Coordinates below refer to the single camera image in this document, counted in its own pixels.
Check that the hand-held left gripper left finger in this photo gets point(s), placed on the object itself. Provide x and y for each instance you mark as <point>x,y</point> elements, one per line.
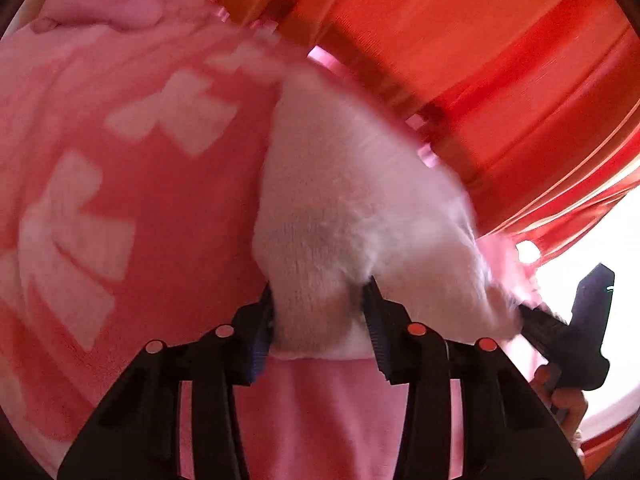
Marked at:
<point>260,345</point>

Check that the person's right hand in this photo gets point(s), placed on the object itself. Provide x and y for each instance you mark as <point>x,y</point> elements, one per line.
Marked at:
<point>567,405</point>

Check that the pale pink heart-dotted sweater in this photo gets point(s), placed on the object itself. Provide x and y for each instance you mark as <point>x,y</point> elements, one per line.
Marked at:
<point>345,210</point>

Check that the pink fleece patterned blanket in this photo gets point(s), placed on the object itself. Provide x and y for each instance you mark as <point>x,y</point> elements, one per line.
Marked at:
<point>150,200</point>

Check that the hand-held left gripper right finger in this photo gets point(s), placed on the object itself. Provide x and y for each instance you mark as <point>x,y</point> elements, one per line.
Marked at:
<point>377,335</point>

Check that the orange curtain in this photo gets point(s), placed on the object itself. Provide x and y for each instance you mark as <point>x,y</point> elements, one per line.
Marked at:
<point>490,85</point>

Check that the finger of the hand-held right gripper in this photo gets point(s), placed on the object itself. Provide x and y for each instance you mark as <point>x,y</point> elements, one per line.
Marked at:
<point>542,332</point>

